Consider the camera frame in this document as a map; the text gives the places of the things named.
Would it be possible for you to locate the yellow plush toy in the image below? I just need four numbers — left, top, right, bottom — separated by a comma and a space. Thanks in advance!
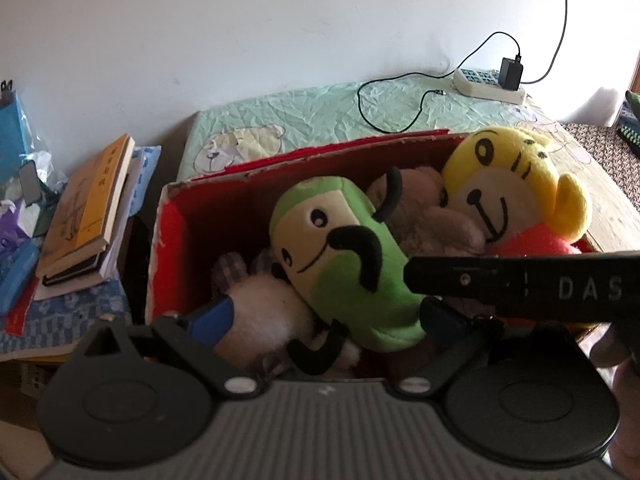
442, 126, 592, 256

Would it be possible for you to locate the green plush toy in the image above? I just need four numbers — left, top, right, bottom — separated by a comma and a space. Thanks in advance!
269, 177, 425, 352

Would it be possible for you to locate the white power strip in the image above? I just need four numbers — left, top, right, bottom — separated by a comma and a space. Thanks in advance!
452, 68, 526, 105

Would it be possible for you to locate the black charger cable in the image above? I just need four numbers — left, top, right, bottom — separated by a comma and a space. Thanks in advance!
356, 0, 573, 136

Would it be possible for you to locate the white plush toy in box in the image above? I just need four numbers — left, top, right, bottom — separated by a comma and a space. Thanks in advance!
209, 250, 362, 380

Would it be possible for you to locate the red cardboard box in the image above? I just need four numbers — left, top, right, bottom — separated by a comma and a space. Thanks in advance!
144, 129, 618, 380

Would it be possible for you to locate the black charger adapter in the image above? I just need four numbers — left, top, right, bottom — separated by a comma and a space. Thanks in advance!
498, 54, 523, 91

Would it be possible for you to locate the brown plush toy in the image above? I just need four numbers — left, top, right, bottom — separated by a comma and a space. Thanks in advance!
386, 166, 486, 258

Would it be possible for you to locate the blue box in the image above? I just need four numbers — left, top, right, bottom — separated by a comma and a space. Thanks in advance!
0, 79, 30, 182

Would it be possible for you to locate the dark notebook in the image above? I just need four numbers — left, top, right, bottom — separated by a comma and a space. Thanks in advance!
41, 244, 110, 287

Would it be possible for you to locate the blue checkered cloth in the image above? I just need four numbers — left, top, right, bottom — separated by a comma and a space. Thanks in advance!
1, 145, 162, 361

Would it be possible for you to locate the green yellow cartoon bedsheet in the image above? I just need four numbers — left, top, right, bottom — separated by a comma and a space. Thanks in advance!
178, 77, 639, 252

